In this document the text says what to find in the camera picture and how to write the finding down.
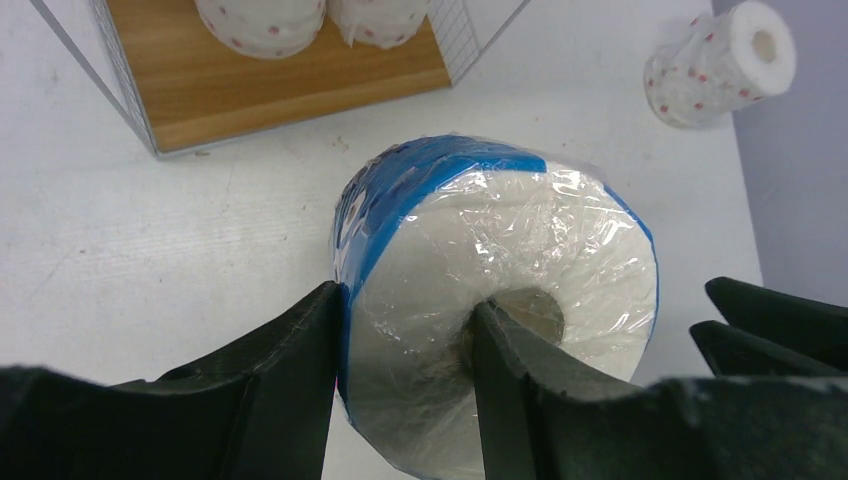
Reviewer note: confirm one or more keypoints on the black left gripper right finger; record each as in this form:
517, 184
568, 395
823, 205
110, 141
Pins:
546, 415

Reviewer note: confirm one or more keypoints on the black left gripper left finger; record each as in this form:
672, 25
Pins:
256, 408

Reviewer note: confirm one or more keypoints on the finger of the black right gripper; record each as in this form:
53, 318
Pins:
729, 351
811, 328

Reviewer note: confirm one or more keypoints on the blue roll edge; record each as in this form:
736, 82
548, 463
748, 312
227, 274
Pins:
432, 227

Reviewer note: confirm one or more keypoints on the white wire wooden shelf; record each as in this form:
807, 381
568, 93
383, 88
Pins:
180, 89

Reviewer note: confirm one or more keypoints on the white dotted roll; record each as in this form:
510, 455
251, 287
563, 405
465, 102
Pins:
384, 24
263, 29

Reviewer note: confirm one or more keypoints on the white roll near right wall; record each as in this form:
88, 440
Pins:
721, 64

